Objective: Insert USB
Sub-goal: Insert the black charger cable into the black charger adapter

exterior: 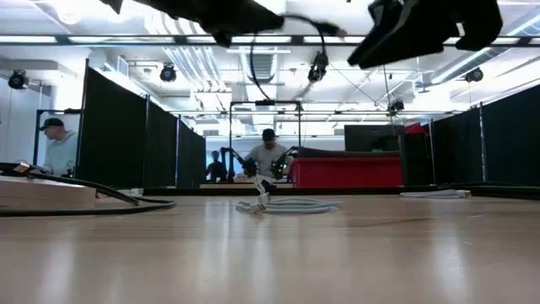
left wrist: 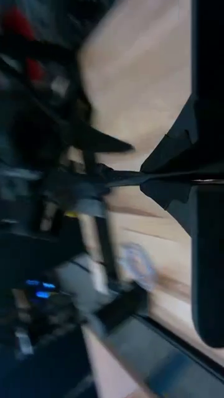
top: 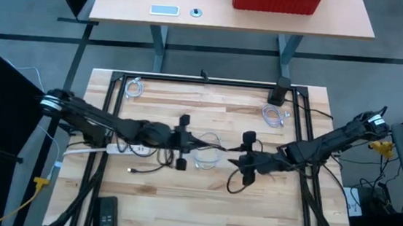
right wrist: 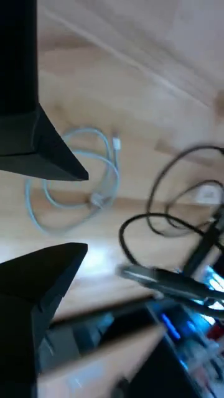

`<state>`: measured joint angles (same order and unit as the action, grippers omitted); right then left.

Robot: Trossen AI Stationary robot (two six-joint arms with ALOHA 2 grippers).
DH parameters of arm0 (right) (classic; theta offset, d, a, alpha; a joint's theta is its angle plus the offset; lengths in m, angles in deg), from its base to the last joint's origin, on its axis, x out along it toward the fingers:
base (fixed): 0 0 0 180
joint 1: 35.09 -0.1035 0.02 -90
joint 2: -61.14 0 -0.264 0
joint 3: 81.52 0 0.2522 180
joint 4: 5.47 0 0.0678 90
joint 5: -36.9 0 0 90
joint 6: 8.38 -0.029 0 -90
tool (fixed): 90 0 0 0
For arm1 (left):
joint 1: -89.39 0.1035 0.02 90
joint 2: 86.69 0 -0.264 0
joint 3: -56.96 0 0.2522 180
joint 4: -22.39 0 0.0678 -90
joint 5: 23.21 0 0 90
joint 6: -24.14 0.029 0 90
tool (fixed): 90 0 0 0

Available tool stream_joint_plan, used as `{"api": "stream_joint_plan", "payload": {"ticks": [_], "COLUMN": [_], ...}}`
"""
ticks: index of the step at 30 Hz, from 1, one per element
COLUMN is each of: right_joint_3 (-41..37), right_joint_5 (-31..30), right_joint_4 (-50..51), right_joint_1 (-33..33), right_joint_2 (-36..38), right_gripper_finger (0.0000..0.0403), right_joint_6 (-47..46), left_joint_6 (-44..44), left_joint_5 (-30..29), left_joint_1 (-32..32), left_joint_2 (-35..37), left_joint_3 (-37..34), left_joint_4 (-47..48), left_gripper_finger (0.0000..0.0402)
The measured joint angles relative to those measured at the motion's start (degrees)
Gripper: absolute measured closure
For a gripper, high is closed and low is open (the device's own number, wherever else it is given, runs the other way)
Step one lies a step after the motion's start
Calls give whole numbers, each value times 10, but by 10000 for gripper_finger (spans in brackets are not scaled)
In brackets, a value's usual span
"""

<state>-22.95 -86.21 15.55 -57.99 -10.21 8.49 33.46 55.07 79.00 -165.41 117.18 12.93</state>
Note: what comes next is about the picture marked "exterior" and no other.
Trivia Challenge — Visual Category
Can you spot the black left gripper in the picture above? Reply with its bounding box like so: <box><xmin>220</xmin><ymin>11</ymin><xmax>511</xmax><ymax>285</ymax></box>
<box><xmin>133</xmin><ymin>0</ymin><xmax>285</xmax><ymax>48</ymax></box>

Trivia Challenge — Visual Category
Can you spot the black tower power strip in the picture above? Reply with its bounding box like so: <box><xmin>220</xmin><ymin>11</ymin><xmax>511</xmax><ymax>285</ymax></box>
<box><xmin>399</xmin><ymin>133</ymin><xmax>432</xmax><ymax>187</ymax></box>

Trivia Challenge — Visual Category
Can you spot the white USB cable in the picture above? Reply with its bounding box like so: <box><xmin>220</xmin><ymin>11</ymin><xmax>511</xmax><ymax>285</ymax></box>
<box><xmin>399</xmin><ymin>189</ymin><xmax>473</xmax><ymax>199</ymax></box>
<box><xmin>95</xmin><ymin>188</ymin><xmax>144</xmax><ymax>198</ymax></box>

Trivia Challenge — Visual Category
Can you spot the pale grey braided USB cable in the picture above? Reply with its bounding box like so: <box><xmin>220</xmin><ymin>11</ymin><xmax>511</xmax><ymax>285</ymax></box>
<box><xmin>235</xmin><ymin>175</ymin><xmax>343</xmax><ymax>215</ymax></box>

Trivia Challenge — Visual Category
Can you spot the thick black USB cable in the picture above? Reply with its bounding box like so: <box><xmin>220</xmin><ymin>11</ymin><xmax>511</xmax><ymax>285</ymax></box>
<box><xmin>0</xmin><ymin>161</ymin><xmax>177</xmax><ymax>218</ymax></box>

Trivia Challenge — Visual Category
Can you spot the white power strip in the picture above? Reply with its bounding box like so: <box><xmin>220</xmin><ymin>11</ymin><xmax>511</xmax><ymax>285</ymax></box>
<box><xmin>0</xmin><ymin>175</ymin><xmax>97</xmax><ymax>210</ymax></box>

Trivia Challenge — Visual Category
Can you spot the black monitor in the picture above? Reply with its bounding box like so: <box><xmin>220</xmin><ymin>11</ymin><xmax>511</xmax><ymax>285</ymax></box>
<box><xmin>343</xmin><ymin>124</ymin><xmax>406</xmax><ymax>153</ymax></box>

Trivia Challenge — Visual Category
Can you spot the person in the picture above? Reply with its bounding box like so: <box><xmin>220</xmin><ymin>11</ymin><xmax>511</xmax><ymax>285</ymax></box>
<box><xmin>243</xmin><ymin>128</ymin><xmax>294</xmax><ymax>183</ymax></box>
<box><xmin>39</xmin><ymin>117</ymin><xmax>80</xmax><ymax>177</ymax></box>
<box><xmin>205</xmin><ymin>149</ymin><xmax>228</xmax><ymax>183</ymax></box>

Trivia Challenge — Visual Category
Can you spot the red storage bin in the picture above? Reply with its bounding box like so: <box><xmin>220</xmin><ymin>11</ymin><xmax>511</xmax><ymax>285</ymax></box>
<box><xmin>290</xmin><ymin>155</ymin><xmax>404</xmax><ymax>189</ymax></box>

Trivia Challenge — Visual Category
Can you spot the light wood desk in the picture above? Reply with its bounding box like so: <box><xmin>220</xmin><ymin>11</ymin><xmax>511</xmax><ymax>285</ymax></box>
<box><xmin>199</xmin><ymin>182</ymin><xmax>295</xmax><ymax>190</ymax></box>

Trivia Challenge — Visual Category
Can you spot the black overhead frame beam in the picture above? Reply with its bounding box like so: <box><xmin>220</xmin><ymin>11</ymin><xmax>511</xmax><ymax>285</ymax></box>
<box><xmin>0</xmin><ymin>34</ymin><xmax>540</xmax><ymax>47</ymax></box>

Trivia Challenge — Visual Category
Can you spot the black background rig frame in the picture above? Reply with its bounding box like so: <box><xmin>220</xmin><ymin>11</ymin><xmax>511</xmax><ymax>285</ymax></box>
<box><xmin>228</xmin><ymin>100</ymin><xmax>303</xmax><ymax>183</ymax></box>
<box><xmin>32</xmin><ymin>108</ymin><xmax>84</xmax><ymax>168</ymax></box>

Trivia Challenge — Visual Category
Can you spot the black table frame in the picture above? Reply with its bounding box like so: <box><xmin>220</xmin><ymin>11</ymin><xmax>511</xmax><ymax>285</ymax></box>
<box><xmin>143</xmin><ymin>183</ymin><xmax>540</xmax><ymax>201</ymax></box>

